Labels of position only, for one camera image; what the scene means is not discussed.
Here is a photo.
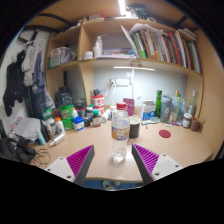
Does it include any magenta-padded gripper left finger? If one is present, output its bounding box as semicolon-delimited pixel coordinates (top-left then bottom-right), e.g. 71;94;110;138
44;144;96;187

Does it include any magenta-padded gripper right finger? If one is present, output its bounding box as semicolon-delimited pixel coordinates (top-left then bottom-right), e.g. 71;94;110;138
131;143;184;185

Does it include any clear red-capped drink bottle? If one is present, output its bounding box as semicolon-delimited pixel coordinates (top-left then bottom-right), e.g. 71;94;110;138
110;102;131;164

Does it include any flat round red coaster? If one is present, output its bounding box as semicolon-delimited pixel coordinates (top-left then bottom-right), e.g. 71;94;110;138
158;129;172;139

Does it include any white bottle orange cap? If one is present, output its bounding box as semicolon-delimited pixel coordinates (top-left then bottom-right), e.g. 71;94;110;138
54;117;66;136

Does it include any black mug white inside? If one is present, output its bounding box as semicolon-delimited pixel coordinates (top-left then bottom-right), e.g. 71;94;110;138
129;115;142;139

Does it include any small blue and white container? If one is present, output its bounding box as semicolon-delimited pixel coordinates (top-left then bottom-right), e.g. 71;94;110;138
72;116;85;132

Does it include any light blue hair brush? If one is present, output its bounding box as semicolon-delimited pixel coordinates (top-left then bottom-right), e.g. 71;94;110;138
141;117;160;126

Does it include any brown mug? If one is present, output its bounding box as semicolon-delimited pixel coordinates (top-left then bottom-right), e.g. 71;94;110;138
189;117;205;133

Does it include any white plastic bag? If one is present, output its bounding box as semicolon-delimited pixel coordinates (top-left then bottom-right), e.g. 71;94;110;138
13;116;43;141

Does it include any green plastic jar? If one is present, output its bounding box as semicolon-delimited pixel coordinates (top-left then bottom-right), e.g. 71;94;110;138
59;105;74;131

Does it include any blue and white box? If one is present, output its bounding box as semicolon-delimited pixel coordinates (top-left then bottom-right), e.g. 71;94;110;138
140;100;157;121

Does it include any dark bottle green cap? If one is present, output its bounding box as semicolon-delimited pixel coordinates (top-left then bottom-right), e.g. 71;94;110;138
92;110;102;128

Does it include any tall clear glass bottle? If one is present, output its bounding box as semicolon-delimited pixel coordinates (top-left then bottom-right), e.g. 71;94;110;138
187;89;198;118

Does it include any magenta drink carton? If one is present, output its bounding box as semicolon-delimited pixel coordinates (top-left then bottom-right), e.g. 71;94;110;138
122;97;136;117

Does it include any large black jar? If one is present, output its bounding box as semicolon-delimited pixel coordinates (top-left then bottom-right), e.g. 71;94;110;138
54;87;74;109

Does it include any white bottle blue label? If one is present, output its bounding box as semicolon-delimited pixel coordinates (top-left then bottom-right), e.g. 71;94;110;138
109;105;118;121

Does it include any red cylindrical canister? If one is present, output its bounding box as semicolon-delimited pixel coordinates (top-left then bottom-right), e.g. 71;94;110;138
92;94;105;114

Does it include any blue hanging garment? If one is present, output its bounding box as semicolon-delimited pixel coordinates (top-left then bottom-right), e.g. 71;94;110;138
31;51;48;118

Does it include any black hanging garment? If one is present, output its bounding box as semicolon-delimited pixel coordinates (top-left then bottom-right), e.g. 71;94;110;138
2;49;27;118

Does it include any white LED desk lamp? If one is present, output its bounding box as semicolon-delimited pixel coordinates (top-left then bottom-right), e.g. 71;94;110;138
113;65;156;101

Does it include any white hanging garment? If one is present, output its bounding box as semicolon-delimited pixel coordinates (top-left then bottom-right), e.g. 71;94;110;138
21;44;38;88

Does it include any wooden shelf unit with books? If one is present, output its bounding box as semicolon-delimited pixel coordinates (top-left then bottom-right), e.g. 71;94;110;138
44;1;205;111

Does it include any ceiling light tube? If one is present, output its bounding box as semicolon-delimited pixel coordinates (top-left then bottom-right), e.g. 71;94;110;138
118;0;128;16

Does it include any white wall power outlet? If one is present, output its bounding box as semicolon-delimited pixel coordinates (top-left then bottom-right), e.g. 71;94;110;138
109;78;131;88

